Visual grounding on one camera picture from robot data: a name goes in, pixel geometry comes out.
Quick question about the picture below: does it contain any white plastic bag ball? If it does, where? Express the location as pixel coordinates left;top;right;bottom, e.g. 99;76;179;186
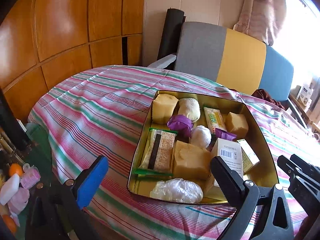
150;178;203;204
189;125;212;148

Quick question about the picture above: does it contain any white cardboard box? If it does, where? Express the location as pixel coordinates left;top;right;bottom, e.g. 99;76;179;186
204;138;244;197

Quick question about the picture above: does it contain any gold metal tray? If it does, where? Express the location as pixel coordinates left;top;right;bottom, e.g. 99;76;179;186
127;90;278;205

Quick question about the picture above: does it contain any yellow sponge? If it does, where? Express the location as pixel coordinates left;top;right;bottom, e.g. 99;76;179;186
225;112;248;139

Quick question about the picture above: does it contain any yellow sponge block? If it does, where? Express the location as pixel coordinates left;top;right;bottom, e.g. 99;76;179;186
152;94;178;125
173;141;212;180

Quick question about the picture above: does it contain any striped tablecloth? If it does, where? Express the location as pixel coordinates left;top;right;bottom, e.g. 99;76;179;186
28;66;319;239

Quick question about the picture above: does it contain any green cracker packet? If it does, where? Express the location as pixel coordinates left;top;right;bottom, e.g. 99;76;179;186
133;128;178;177

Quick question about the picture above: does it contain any grey yellow blue chair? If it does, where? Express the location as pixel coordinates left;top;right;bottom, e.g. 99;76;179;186
149;22;306;127

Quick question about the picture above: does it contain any small green box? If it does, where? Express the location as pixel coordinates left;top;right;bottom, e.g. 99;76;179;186
237;139;260;174

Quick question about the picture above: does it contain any white product box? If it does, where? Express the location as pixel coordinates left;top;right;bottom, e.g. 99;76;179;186
296;85;313;106

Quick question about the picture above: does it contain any Weidan cracker packet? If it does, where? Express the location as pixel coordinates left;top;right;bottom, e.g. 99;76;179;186
203;107;227;134

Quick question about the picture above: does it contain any black rolled mat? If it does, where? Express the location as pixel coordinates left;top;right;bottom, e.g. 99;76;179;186
157;8;185;60

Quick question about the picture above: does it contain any pink curtain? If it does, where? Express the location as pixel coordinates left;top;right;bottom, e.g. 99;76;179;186
233;0;286;46

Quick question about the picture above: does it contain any orange fruit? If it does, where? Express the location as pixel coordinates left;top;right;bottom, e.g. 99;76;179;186
9;163;23;177

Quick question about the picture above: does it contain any dark red cloth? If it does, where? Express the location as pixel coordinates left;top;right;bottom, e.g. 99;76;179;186
252;89;285;109

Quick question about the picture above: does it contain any purple snack packet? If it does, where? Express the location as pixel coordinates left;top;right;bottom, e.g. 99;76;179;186
167;114;193;137
215;128;237;141

